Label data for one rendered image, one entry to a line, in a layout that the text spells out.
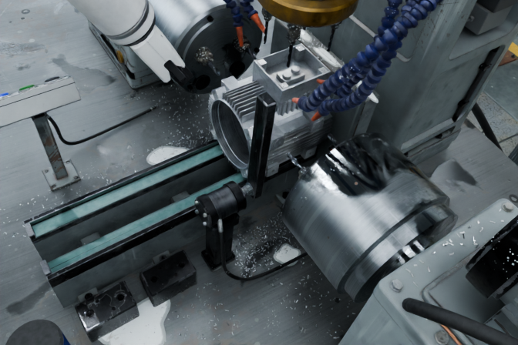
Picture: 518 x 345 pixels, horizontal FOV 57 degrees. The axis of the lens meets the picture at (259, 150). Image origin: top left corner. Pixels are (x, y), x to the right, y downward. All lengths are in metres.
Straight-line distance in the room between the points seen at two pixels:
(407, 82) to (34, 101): 0.73
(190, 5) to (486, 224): 0.72
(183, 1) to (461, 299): 0.79
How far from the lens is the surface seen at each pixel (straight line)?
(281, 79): 0.97
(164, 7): 1.13
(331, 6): 0.80
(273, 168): 0.99
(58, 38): 1.63
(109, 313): 0.98
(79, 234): 1.07
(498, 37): 1.12
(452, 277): 0.73
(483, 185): 1.38
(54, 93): 1.04
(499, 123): 2.18
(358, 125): 0.98
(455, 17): 0.91
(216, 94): 0.98
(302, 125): 0.97
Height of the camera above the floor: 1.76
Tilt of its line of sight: 50 degrees down
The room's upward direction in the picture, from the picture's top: 8 degrees clockwise
